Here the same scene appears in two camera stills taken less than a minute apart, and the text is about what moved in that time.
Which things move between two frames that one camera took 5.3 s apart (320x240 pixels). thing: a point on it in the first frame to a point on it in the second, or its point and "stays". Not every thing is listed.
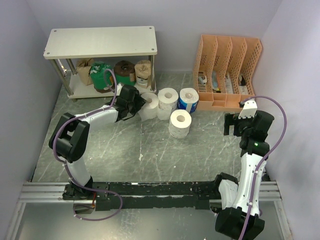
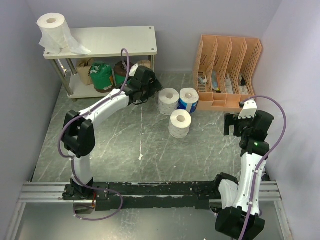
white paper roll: [149, 110] to [55, 35]
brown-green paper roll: [125, 72] stays
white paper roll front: [179, 123] stays
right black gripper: [232, 119] stays
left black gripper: [140, 102] to [155, 87]
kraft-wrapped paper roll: [83, 70] stays
